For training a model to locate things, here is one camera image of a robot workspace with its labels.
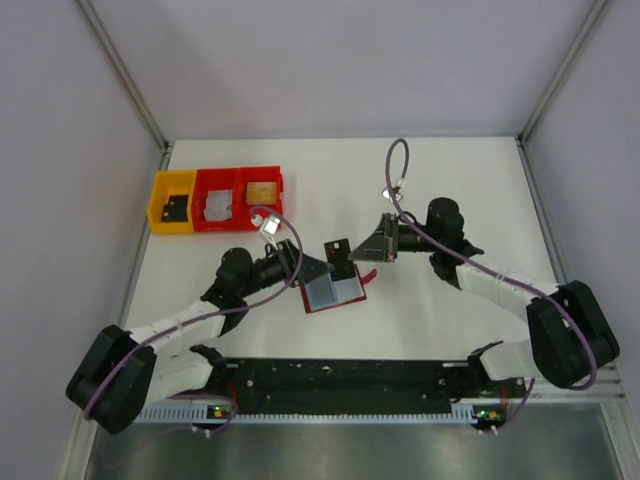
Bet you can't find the red leather card holder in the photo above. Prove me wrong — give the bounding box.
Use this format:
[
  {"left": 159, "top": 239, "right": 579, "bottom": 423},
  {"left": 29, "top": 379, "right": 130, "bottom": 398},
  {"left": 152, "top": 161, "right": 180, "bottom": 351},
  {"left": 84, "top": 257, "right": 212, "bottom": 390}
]
[{"left": 301, "top": 268, "right": 377, "bottom": 314}]

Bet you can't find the gold credit card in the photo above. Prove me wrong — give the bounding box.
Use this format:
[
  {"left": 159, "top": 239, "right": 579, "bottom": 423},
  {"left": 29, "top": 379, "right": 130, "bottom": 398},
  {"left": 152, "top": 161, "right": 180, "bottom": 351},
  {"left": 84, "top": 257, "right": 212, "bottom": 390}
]
[{"left": 245, "top": 181, "right": 279, "bottom": 206}]

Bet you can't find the silver VIP credit card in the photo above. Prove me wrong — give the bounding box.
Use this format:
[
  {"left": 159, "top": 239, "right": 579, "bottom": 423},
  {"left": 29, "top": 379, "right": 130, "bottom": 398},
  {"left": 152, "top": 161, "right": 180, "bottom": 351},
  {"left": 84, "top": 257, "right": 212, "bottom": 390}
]
[{"left": 203, "top": 190, "right": 233, "bottom": 222}]

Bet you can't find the black credit card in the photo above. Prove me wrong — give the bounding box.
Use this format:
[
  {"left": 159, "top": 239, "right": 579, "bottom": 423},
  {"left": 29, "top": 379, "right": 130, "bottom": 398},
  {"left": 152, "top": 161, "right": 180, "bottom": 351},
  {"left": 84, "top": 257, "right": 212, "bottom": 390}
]
[{"left": 160, "top": 195, "right": 189, "bottom": 223}]

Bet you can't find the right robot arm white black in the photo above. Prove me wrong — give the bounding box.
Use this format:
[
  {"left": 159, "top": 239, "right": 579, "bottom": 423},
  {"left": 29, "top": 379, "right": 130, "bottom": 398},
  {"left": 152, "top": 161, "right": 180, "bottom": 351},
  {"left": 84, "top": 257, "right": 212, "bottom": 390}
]
[{"left": 350, "top": 197, "right": 620, "bottom": 390}]

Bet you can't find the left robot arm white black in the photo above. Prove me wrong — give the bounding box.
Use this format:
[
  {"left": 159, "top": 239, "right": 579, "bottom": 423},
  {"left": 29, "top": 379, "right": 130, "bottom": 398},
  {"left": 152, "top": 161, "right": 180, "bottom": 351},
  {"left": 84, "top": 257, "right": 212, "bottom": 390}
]
[{"left": 65, "top": 240, "right": 334, "bottom": 434}]

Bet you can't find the silver card in bin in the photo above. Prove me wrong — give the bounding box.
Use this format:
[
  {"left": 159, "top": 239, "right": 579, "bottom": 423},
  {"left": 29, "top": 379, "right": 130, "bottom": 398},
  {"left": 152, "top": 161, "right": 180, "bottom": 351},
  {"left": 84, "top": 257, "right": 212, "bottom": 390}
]
[{"left": 218, "top": 202, "right": 233, "bottom": 221}]

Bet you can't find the red plastic bin right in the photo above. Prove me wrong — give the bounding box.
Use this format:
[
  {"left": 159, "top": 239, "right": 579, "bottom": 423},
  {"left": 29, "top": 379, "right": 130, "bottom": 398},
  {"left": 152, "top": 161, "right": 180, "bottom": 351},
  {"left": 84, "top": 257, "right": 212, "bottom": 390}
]
[{"left": 234, "top": 166, "right": 284, "bottom": 231}]

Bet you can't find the red plastic bin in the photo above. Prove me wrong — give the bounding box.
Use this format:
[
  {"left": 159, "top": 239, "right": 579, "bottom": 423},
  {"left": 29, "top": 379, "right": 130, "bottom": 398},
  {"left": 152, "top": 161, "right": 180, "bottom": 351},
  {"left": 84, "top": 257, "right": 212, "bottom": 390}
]
[
  {"left": 234, "top": 166, "right": 284, "bottom": 231},
  {"left": 191, "top": 168, "right": 242, "bottom": 233}
]

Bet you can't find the red plastic bin middle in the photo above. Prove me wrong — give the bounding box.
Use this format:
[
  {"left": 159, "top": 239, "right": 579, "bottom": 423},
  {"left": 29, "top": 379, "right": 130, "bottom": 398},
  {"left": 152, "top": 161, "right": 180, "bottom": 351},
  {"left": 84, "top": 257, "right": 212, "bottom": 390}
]
[{"left": 191, "top": 168, "right": 242, "bottom": 233}]

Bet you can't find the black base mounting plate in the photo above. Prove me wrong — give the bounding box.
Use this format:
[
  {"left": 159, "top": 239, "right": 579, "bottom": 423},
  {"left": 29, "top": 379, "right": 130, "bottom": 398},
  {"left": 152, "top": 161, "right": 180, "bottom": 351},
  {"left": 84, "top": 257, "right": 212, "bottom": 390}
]
[{"left": 202, "top": 358, "right": 525, "bottom": 415}]

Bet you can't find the yellow plastic bin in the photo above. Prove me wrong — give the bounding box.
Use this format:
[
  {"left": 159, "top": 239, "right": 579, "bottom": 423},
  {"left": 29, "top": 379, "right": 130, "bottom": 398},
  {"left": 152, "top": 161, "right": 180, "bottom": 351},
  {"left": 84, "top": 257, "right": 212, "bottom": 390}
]
[{"left": 147, "top": 170, "right": 196, "bottom": 235}]

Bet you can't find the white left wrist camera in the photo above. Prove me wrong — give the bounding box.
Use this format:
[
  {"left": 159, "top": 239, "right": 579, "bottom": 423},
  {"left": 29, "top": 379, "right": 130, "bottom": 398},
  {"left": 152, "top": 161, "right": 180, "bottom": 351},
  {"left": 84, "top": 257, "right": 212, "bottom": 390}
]
[{"left": 251, "top": 214, "right": 281, "bottom": 246}]

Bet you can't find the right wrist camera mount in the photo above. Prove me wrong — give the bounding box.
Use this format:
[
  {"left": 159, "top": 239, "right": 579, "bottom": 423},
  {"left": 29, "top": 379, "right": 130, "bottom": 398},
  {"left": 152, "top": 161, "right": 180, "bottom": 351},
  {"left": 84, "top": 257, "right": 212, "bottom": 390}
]
[{"left": 381, "top": 185, "right": 404, "bottom": 203}]

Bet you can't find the white slotted cable duct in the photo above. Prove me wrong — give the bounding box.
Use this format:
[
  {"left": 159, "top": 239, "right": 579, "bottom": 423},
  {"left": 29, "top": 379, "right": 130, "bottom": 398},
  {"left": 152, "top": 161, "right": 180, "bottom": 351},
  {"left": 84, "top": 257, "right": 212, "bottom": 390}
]
[{"left": 134, "top": 402, "right": 503, "bottom": 425}]

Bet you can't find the aluminium left frame post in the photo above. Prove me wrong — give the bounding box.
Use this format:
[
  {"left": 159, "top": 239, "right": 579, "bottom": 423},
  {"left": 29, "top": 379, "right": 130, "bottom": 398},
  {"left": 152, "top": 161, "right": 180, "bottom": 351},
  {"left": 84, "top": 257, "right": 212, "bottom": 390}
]
[{"left": 73, "top": 0, "right": 170, "bottom": 153}]

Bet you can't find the aluminium frame post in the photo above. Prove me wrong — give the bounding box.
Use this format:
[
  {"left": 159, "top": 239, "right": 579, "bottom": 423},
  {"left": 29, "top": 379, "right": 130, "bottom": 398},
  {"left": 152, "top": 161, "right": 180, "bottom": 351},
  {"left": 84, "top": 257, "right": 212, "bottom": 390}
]
[
  {"left": 517, "top": 0, "right": 614, "bottom": 148},
  {"left": 73, "top": 0, "right": 170, "bottom": 153}
]

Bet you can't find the aluminium right frame post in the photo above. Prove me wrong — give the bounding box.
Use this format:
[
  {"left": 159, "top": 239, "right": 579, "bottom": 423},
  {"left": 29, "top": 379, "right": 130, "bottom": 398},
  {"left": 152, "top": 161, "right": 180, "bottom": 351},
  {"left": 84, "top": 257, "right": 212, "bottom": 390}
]
[{"left": 517, "top": 0, "right": 614, "bottom": 148}]

